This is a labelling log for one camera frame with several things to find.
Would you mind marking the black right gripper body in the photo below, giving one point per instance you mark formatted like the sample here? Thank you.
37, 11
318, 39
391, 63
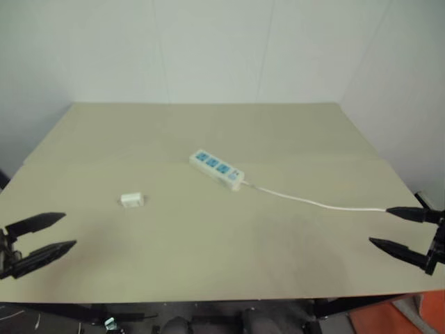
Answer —
436, 243

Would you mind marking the white plug adapter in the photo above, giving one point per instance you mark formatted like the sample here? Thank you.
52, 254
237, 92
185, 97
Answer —
131, 200

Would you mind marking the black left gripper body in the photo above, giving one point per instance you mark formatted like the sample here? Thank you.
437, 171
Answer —
6, 255

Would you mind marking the dark rounded shape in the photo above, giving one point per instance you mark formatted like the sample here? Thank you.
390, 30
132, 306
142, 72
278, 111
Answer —
176, 325

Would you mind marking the orange floor mat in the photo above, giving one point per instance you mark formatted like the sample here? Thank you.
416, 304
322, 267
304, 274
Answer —
410, 320

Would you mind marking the small green white clip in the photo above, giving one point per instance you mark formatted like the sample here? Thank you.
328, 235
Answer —
110, 323

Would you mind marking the black table frame bar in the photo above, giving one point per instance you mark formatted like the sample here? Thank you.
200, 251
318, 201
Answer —
69, 311

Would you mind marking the black table frame bracket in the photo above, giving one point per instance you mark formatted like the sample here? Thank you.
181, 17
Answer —
354, 304

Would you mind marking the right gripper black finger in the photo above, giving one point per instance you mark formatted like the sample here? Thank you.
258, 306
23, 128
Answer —
400, 250
406, 213

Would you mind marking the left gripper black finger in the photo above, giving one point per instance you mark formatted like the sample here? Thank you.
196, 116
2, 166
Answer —
45, 253
34, 222

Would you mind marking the white power strip blue sockets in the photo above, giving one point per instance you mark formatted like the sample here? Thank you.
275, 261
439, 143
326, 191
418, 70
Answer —
217, 169

